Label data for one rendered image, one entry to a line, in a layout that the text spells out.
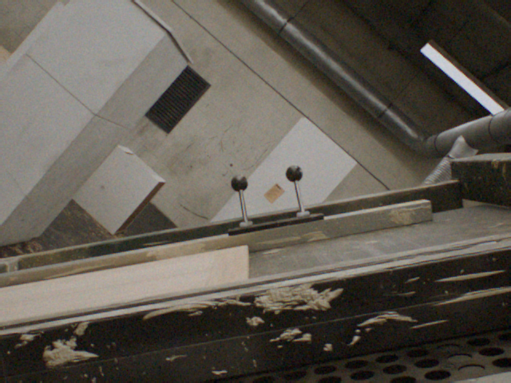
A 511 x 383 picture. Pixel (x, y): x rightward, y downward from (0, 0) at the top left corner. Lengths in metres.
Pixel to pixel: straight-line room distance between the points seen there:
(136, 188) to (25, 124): 2.68
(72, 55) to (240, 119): 5.92
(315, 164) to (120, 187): 2.25
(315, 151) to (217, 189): 4.58
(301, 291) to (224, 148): 8.85
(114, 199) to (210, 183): 3.29
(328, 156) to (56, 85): 2.27
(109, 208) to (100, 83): 2.86
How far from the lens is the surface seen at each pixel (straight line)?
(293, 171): 1.28
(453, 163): 1.57
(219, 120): 9.40
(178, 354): 0.53
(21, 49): 5.72
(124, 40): 3.63
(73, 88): 3.66
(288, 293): 0.52
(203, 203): 9.37
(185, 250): 1.24
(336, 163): 4.92
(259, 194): 4.89
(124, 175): 6.27
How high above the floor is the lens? 1.46
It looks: 2 degrees down
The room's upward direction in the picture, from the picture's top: 41 degrees clockwise
